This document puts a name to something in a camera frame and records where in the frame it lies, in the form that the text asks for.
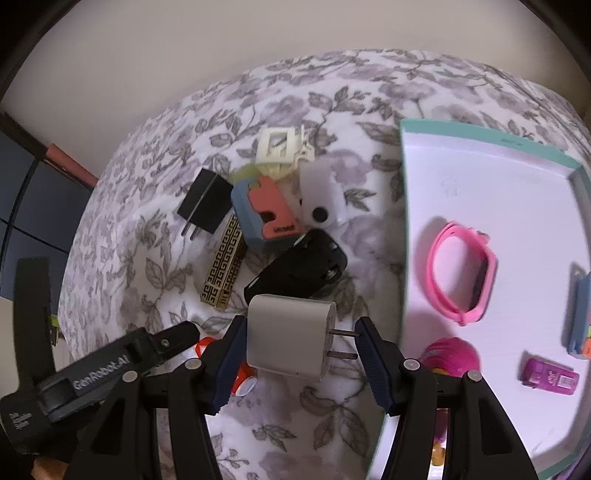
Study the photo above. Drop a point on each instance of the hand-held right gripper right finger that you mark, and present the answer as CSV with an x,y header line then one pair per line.
x,y
374,364

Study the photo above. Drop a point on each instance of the white plug charger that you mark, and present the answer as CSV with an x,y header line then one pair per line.
x,y
286,337

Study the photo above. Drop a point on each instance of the dark blue cabinet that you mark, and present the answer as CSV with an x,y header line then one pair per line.
x,y
37,207

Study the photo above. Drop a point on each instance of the pink wrist band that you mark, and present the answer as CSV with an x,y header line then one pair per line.
x,y
493,267

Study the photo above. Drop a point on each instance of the gold patterned lighter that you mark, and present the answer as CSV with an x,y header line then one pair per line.
x,y
224,267

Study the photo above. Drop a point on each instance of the black plug adapter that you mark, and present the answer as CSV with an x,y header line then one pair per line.
x,y
205,203

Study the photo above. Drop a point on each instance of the orange blue candy pack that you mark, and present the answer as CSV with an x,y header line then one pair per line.
x,y
582,314

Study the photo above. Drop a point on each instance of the red white tube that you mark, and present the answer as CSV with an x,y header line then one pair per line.
x,y
240,383

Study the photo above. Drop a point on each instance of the person's left hand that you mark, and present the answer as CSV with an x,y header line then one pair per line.
x,y
46,470

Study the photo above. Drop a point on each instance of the reddish wooden board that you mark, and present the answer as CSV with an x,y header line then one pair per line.
x,y
69,161

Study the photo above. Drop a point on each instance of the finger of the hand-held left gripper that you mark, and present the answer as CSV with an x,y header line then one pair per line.
x,y
173,344
34,323

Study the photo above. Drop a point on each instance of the pastel multicoloured eraser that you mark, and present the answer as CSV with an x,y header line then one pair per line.
x,y
272,207

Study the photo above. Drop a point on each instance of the black car key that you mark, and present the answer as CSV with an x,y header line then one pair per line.
x,y
300,267

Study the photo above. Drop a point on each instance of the pink toy figure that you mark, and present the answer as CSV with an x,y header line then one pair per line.
x,y
450,355

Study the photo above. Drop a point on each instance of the white mini camera toy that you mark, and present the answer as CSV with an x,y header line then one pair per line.
x,y
318,189

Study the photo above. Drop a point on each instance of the cream hair claw clip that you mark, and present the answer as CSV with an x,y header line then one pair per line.
x,y
265,147

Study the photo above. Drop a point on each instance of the magenta small box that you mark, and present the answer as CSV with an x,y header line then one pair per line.
x,y
547,374

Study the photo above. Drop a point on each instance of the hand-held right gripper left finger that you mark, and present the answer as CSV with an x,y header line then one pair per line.
x,y
228,360

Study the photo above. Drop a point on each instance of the teal cardboard tray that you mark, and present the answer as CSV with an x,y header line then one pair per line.
x,y
461,184

